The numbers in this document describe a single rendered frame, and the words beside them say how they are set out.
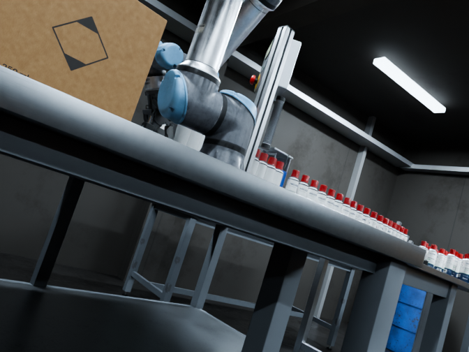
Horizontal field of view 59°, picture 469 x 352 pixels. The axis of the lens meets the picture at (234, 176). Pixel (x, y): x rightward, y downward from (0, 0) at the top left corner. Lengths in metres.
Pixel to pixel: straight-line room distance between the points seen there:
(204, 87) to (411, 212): 5.56
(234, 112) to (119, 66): 0.32
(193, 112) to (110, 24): 0.28
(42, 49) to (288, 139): 4.36
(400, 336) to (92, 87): 4.81
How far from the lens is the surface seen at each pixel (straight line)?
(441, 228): 6.13
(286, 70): 1.57
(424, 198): 6.36
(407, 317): 5.27
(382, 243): 0.83
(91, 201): 3.94
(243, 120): 1.07
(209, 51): 1.04
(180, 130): 1.44
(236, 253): 4.75
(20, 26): 0.82
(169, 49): 1.29
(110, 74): 0.86
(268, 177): 1.72
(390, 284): 0.92
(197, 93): 1.00
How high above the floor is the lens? 0.75
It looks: 7 degrees up
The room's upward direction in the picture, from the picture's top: 18 degrees clockwise
